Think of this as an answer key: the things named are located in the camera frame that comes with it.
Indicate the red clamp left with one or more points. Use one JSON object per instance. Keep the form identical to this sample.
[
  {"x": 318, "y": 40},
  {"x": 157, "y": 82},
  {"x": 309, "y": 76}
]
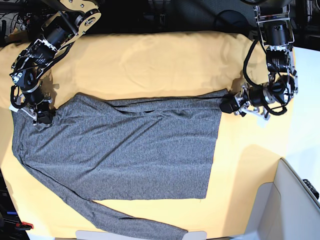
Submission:
[{"x": 23, "y": 226}]

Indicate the grey long-sleeve T-shirt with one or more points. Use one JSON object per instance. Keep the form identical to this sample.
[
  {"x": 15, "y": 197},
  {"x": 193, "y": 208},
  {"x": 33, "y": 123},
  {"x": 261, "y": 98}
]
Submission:
[{"x": 130, "y": 149}]

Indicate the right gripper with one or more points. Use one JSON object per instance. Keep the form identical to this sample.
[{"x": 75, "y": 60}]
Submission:
[{"x": 34, "y": 103}]

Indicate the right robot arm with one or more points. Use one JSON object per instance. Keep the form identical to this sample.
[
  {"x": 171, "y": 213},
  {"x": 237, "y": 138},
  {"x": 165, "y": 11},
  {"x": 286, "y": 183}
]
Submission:
[{"x": 72, "y": 20}]

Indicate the black remote on bin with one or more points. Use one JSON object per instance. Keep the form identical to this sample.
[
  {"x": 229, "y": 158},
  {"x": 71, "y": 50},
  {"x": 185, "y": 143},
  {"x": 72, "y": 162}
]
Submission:
[{"x": 311, "y": 188}]

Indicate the black round base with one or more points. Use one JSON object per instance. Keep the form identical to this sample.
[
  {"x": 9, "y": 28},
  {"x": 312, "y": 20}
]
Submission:
[{"x": 231, "y": 21}]

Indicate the white storage bin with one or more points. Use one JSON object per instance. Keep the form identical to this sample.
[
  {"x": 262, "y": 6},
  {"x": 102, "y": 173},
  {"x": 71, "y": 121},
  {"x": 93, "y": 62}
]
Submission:
[{"x": 284, "y": 209}]

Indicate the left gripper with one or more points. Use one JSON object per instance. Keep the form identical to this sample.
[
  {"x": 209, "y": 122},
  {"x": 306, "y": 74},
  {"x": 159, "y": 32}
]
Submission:
[{"x": 250, "y": 100}]

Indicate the yellow table cloth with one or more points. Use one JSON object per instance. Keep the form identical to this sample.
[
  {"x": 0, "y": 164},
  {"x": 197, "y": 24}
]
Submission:
[{"x": 154, "y": 65}]

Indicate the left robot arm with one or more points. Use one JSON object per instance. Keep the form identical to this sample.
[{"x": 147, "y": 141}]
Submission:
[{"x": 276, "y": 37}]

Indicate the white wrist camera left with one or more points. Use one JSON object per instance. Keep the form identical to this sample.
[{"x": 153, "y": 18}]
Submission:
[{"x": 262, "y": 123}]

